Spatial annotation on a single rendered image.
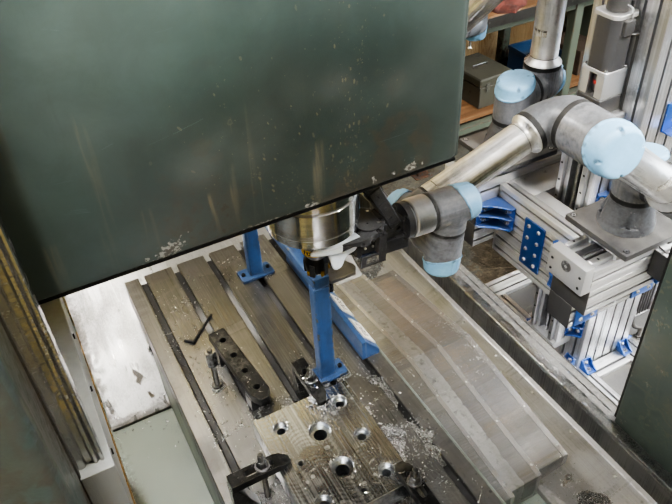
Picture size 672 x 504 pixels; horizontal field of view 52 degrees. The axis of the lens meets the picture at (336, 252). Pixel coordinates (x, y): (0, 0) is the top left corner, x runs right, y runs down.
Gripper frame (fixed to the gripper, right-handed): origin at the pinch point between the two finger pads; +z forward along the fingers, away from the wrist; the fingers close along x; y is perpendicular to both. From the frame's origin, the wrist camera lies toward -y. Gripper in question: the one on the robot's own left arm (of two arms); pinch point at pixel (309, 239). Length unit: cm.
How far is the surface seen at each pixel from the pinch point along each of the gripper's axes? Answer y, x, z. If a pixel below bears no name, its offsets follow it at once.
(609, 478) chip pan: 76, -30, -66
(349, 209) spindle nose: -9.6, -7.3, -3.8
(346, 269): 24.2, 15.7, -16.3
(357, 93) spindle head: -32.0, -12.5, -1.7
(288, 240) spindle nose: -4.7, -4.3, 5.7
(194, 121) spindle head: -33.2, -12.7, 20.7
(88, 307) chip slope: 70, 85, 34
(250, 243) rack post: 44, 59, -10
